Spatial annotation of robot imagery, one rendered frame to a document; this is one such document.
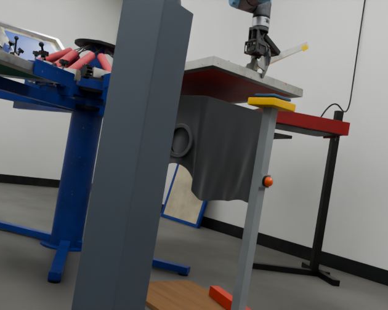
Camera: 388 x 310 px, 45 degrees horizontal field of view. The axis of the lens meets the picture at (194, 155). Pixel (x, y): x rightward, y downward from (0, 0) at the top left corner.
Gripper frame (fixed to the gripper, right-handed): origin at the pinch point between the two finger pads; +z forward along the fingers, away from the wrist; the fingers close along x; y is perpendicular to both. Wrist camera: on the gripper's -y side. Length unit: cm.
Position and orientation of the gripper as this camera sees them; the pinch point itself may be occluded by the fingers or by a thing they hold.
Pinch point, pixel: (259, 76)
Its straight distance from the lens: 205.9
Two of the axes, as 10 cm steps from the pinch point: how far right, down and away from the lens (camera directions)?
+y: -7.4, -1.3, -6.6
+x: 6.7, 0.0, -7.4
